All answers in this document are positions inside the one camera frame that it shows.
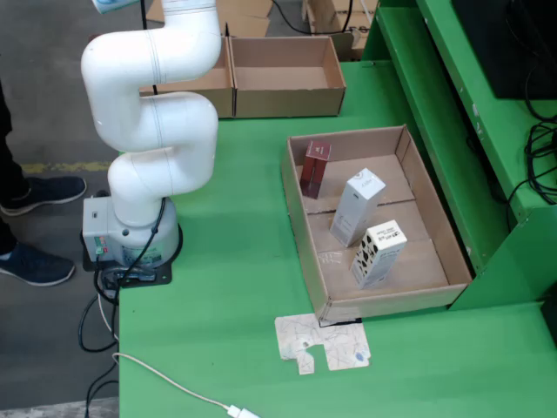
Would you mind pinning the white patterned paper cutout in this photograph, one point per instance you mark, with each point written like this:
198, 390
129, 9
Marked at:
339, 344

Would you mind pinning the black trouser leg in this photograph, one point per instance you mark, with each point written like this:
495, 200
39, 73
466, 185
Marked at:
11, 174
6, 237

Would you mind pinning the printed brown cardboard box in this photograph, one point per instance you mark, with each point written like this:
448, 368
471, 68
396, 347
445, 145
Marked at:
322, 17

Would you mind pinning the grey robot base unit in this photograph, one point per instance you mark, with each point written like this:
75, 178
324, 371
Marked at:
93, 226

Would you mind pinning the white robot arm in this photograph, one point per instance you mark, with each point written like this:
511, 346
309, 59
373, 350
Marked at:
152, 122

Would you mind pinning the black monitor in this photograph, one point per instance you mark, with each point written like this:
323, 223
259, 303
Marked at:
500, 43

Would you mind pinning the dark blue sneaker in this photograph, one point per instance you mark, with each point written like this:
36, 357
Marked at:
39, 265
52, 193

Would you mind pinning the tall white carton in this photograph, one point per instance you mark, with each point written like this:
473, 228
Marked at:
357, 209

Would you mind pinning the shallow cardboard tray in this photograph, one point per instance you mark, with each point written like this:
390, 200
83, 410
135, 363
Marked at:
413, 270

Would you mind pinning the dark red carton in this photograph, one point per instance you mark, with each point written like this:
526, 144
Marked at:
314, 174

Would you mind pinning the cow print hand cream box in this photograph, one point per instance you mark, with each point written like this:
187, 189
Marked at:
378, 261

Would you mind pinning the open brown cardboard box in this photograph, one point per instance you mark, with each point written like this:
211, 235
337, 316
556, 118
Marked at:
283, 56
213, 82

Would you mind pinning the green metal shelf unit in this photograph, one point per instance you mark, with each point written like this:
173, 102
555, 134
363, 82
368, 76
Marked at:
435, 130

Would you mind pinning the white bottle with teal label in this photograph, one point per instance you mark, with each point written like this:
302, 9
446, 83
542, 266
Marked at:
109, 5

